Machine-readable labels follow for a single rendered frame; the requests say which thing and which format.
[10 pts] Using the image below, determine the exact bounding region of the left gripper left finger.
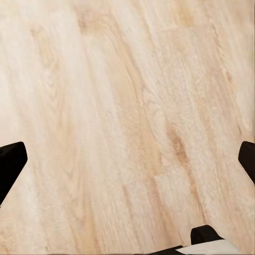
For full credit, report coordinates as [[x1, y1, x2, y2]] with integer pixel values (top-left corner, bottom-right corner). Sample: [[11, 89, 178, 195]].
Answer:
[[0, 141, 28, 205]]

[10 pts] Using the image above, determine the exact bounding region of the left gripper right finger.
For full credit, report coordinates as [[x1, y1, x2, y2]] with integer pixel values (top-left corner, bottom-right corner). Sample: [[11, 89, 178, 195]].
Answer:
[[237, 141, 255, 184]]

